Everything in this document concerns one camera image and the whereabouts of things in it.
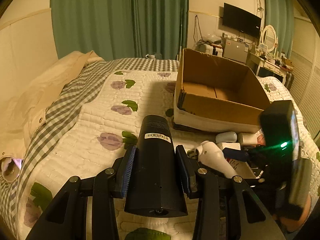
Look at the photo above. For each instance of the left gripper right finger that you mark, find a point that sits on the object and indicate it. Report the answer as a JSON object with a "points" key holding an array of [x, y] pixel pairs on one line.
{"points": [[228, 206]]}

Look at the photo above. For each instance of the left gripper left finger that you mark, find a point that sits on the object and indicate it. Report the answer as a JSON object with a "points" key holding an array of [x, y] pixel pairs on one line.
{"points": [[66, 215]]}

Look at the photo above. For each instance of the white bottle red band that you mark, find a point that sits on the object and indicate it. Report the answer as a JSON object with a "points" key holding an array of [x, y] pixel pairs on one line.
{"points": [[249, 139]]}

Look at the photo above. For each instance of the white electric screwdriver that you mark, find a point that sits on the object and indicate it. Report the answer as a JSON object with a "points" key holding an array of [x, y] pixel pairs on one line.
{"points": [[210, 155]]}

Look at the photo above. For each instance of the black cylindrical device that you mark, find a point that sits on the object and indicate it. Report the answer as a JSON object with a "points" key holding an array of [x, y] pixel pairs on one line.
{"points": [[155, 188]]}

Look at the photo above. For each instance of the white small box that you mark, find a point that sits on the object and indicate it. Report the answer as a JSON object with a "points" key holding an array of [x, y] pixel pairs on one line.
{"points": [[234, 145]]}

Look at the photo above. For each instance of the light blue oval case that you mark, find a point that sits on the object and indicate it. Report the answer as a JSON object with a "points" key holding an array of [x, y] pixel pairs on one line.
{"points": [[229, 137]]}

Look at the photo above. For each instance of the grey checkered bedsheet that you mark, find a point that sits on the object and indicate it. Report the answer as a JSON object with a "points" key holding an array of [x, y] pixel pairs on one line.
{"points": [[61, 116]]}

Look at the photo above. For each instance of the white floral quilt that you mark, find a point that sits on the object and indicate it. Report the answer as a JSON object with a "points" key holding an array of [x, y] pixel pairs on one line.
{"points": [[99, 137]]}

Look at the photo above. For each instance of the white dressing table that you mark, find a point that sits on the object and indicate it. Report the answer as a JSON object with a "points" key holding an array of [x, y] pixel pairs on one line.
{"points": [[264, 68]]}

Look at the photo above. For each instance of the beige pillow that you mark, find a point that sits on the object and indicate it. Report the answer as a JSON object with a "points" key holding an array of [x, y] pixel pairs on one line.
{"points": [[23, 115]]}

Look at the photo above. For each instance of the brown cardboard box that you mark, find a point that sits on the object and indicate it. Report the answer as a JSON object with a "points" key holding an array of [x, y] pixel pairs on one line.
{"points": [[214, 94]]}

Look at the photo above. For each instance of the silver mini fridge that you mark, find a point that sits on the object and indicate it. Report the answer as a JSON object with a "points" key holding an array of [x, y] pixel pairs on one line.
{"points": [[235, 50]]}

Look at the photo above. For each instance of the white oval vanity mirror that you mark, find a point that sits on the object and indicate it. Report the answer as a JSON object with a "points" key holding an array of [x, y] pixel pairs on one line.
{"points": [[268, 39]]}

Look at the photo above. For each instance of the white suitcase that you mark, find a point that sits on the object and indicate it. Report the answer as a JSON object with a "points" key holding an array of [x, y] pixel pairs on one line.
{"points": [[211, 49]]}

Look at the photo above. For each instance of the green curtain right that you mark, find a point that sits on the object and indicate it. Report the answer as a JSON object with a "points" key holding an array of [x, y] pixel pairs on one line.
{"points": [[279, 14]]}

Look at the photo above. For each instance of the green curtain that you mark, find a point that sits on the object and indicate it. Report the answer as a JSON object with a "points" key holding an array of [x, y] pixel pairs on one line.
{"points": [[116, 29], [279, 14]]}

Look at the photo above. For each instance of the clear water jug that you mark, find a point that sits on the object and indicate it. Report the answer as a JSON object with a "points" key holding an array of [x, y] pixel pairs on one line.
{"points": [[150, 56]]}

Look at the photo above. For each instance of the green curtain left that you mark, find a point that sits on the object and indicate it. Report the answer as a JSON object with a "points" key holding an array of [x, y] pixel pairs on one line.
{"points": [[116, 29]]}

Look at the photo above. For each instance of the black wall television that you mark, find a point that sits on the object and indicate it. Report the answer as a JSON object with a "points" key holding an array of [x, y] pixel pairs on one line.
{"points": [[241, 20]]}

